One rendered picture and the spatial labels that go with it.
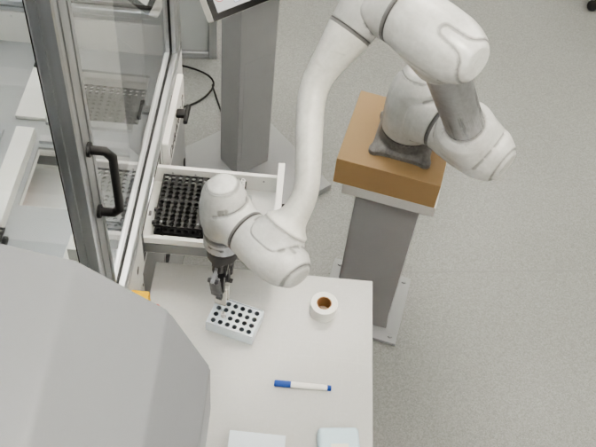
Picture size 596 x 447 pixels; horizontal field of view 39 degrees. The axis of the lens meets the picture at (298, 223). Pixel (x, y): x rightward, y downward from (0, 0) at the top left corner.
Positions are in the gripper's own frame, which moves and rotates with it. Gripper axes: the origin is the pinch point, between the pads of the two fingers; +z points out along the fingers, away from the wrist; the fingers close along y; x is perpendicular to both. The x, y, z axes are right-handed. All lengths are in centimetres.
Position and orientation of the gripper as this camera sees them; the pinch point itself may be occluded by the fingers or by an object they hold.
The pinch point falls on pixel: (222, 293)
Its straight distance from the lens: 209.3
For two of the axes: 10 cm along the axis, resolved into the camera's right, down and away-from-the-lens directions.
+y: -3.3, 7.2, -6.1
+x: 9.4, 3.0, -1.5
